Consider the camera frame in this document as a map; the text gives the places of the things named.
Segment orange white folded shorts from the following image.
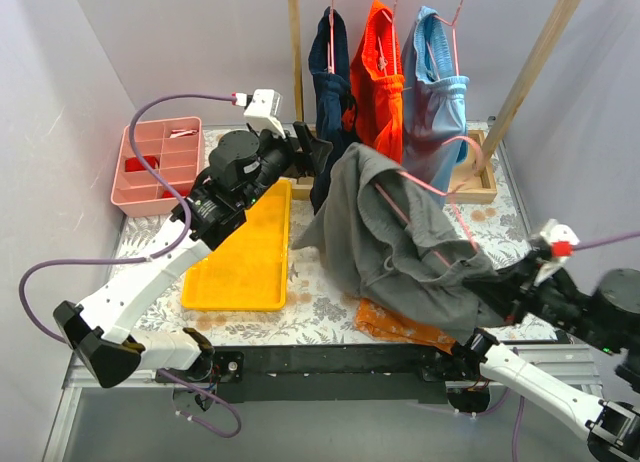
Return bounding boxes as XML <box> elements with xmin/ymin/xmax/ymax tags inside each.
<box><xmin>354</xmin><ymin>298</ymin><xmax>456</xmax><ymax>354</ymax></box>

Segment pink wire hanger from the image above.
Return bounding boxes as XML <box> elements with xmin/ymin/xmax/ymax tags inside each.
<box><xmin>374</xmin><ymin>136</ymin><xmax>485</xmax><ymax>252</ymax></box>

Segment red orange shorts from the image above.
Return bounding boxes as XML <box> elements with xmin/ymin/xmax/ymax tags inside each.
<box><xmin>350</xmin><ymin>0</ymin><xmax>405</xmax><ymax>163</ymax></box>

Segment navy blue shorts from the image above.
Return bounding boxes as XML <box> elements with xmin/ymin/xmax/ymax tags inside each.
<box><xmin>308</xmin><ymin>7</ymin><xmax>361</xmax><ymax>213</ymax></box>

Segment pink hanger with blue shorts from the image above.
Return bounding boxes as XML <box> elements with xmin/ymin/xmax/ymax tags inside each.
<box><xmin>423</xmin><ymin>0</ymin><xmax>471</xmax><ymax>81</ymax></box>

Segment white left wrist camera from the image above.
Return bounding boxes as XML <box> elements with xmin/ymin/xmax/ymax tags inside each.
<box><xmin>232</xmin><ymin>89</ymin><xmax>285</xmax><ymax>138</ymax></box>

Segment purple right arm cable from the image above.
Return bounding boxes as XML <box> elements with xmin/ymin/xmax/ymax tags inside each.
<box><xmin>414</xmin><ymin>230</ymin><xmax>640</xmax><ymax>462</ymax></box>

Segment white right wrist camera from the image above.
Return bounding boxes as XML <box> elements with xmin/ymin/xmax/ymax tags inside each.
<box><xmin>529</xmin><ymin>219</ymin><xmax>580</xmax><ymax>286</ymax></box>

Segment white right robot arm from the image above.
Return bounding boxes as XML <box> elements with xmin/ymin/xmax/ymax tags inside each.
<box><xmin>452</xmin><ymin>256</ymin><xmax>639</xmax><ymax>461</ymax></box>

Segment pink hanger with red shorts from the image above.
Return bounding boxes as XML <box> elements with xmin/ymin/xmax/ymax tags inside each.
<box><xmin>375</xmin><ymin>0</ymin><xmax>407</xmax><ymax>91</ymax></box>

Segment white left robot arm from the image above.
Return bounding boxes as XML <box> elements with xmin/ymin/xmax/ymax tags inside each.
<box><xmin>53</xmin><ymin>122</ymin><xmax>333</xmax><ymax>388</ymax></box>

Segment white red cloth back compartment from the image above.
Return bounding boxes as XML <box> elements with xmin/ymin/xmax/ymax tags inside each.
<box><xmin>169</xmin><ymin>129</ymin><xmax>198</xmax><ymax>139</ymax></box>

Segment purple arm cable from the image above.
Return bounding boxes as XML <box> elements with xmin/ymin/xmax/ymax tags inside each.
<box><xmin>18</xmin><ymin>92</ymin><xmax>251</xmax><ymax>439</ymax></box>
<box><xmin>414</xmin><ymin>230</ymin><xmax>640</xmax><ymax>462</ymax></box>

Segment red folded cloth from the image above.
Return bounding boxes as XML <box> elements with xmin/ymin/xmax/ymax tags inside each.
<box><xmin>124</xmin><ymin>155</ymin><xmax>160</xmax><ymax>173</ymax></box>

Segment pink hanger with navy shorts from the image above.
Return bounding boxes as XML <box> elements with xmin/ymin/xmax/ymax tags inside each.
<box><xmin>327</xmin><ymin>0</ymin><xmax>335</xmax><ymax>74</ymax></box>

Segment yellow plastic tray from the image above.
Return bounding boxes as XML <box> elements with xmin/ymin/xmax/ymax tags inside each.
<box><xmin>181</xmin><ymin>179</ymin><xmax>292</xmax><ymax>312</ymax></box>

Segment red cloth front compartment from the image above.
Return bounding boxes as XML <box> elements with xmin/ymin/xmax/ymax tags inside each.
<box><xmin>160</xmin><ymin>190</ymin><xmax>189</xmax><ymax>199</ymax></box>

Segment grey shorts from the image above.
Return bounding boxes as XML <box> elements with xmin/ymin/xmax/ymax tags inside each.
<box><xmin>291</xmin><ymin>144</ymin><xmax>504</xmax><ymax>341</ymax></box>

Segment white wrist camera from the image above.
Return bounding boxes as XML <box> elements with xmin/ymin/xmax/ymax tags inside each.
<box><xmin>529</xmin><ymin>219</ymin><xmax>580</xmax><ymax>286</ymax></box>
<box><xmin>232</xmin><ymin>89</ymin><xmax>285</xmax><ymax>138</ymax></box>

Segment light blue shorts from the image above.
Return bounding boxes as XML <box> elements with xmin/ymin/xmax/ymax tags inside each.
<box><xmin>402</xmin><ymin>6</ymin><xmax>469</xmax><ymax>193</ymax></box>

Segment pink divided organizer box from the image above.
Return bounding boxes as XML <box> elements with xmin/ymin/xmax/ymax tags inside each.
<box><xmin>111</xmin><ymin>116</ymin><xmax>204</xmax><ymax>218</ymax></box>

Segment floral table mat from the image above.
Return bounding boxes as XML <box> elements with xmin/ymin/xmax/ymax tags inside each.
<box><xmin>116</xmin><ymin>152</ymin><xmax>559</xmax><ymax>346</ymax></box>

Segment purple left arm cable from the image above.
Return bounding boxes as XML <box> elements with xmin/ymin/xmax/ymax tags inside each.
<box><xmin>18</xmin><ymin>92</ymin><xmax>251</xmax><ymax>439</ymax></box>

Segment wooden clothes rack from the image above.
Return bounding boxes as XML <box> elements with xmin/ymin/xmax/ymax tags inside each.
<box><xmin>287</xmin><ymin>0</ymin><xmax>582</xmax><ymax>204</ymax></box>

